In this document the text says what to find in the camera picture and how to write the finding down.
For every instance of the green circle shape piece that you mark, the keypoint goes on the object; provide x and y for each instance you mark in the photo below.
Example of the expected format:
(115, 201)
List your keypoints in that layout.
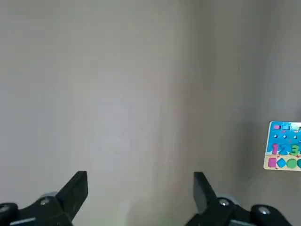
(291, 163)

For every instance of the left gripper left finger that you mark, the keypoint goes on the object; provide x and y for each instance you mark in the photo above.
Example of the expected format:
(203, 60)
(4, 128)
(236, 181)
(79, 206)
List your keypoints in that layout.
(54, 207)

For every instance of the blue diamond shape piece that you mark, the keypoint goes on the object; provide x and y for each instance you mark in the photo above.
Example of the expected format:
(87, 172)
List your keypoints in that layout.
(281, 163)

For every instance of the blue toy puzzle board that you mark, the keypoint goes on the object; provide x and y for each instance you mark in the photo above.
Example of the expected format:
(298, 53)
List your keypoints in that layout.
(284, 136)

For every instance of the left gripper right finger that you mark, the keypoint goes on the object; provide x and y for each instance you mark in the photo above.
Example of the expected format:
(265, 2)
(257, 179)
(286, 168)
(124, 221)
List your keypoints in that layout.
(223, 209)

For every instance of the teal heart shape piece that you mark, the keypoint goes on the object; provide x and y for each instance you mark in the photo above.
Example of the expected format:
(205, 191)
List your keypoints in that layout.
(299, 163)

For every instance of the blue number two piece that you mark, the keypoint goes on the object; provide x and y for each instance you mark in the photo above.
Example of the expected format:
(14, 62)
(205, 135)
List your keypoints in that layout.
(283, 149)

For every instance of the green number three piece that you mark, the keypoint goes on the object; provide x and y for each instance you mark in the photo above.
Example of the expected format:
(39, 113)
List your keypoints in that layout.
(294, 149)

